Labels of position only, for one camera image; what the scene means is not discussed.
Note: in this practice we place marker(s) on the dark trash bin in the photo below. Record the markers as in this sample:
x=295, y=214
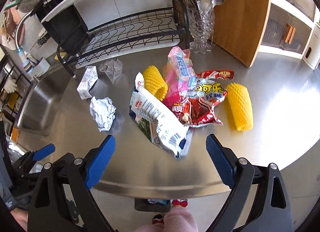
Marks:
x=152, y=205

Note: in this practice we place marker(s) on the white milk carton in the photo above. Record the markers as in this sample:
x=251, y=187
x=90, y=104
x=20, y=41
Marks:
x=87, y=82

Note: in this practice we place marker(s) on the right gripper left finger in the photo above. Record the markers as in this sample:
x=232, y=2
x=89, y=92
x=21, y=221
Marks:
x=84, y=177

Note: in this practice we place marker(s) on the steel sink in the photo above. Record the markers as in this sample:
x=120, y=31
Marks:
x=39, y=108

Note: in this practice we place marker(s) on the yellow foam net sleeve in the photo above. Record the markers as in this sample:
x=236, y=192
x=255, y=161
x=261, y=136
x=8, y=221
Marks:
x=154, y=83

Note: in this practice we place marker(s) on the white paper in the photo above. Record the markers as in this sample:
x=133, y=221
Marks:
x=103, y=113

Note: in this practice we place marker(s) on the black dish rack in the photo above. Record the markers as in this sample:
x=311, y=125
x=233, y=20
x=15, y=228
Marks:
x=89, y=31

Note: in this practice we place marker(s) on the pink snack bag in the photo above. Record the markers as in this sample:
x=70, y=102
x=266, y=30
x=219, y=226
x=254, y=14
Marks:
x=178, y=74

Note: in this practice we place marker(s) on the clear plastic wrapper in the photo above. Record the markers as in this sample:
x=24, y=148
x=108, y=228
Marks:
x=112, y=68

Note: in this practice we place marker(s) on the white toothbrush holder box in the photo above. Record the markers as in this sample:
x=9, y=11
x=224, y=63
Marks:
x=40, y=68

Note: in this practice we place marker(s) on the red snack bag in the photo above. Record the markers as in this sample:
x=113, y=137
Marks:
x=195, y=107

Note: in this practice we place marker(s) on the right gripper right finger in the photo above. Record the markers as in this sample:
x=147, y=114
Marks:
x=237, y=176

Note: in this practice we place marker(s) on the red cartoon slipper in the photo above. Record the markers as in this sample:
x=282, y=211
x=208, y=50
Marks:
x=179, y=203
x=158, y=219

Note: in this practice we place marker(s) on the white printed food bag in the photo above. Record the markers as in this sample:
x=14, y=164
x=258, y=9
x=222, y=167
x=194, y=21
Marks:
x=157, y=122

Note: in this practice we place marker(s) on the glass utensil holder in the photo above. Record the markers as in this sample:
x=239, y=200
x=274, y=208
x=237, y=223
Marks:
x=201, y=24

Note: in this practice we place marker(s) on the pink fleece trousers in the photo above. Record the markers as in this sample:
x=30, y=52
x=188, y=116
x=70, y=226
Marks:
x=177, y=219

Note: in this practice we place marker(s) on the wooden cutting board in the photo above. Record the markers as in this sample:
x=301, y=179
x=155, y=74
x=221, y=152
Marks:
x=239, y=27

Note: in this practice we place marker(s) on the white storage cabinet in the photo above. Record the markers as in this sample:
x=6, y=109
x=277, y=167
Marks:
x=289, y=27

